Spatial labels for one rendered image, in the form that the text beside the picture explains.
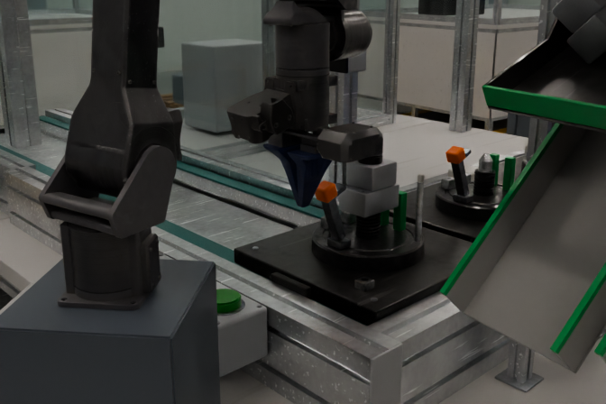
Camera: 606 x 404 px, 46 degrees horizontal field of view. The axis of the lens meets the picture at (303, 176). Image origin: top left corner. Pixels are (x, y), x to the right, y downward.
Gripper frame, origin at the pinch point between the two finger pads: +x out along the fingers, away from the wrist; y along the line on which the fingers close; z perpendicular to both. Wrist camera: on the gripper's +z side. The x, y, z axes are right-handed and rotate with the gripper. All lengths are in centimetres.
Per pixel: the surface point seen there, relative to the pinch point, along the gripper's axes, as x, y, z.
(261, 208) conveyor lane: 16.2, -31.7, -19.8
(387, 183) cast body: 2.8, 2.0, -12.0
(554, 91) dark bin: -11.7, 25.0, -7.1
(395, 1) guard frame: -13, -82, -112
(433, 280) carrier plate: 11.9, 11.0, -9.9
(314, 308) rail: 12.8, 5.6, 3.6
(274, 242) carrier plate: 11.8, -10.2, -4.3
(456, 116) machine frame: 19, -63, -118
